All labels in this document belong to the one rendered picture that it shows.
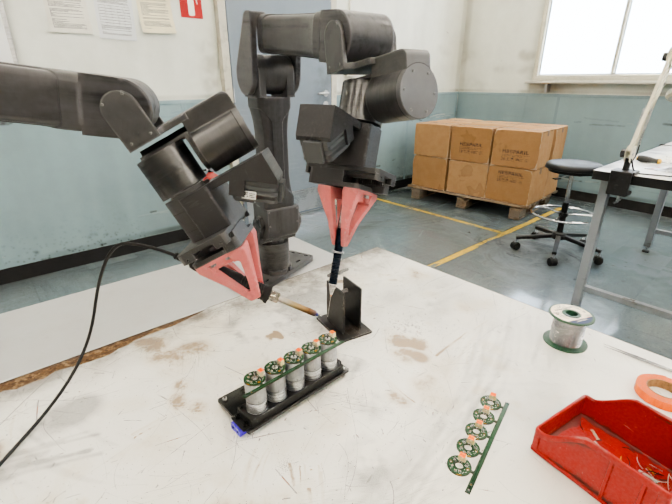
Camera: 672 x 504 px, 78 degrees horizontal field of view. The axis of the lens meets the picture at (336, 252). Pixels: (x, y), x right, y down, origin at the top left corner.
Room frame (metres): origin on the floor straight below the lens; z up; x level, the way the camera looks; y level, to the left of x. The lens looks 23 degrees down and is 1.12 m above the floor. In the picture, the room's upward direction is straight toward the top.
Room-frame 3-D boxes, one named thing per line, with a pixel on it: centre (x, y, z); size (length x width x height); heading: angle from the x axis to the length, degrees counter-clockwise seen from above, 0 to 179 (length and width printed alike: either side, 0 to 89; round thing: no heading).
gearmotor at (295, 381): (0.42, 0.05, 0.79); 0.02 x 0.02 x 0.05
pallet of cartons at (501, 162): (4.04, -1.44, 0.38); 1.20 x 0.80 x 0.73; 47
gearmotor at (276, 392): (0.40, 0.07, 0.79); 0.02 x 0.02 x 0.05
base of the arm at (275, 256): (0.79, 0.13, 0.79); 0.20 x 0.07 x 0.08; 151
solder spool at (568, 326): (0.54, -0.35, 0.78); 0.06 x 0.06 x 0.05
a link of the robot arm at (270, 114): (0.77, 0.12, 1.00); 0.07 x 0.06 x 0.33; 125
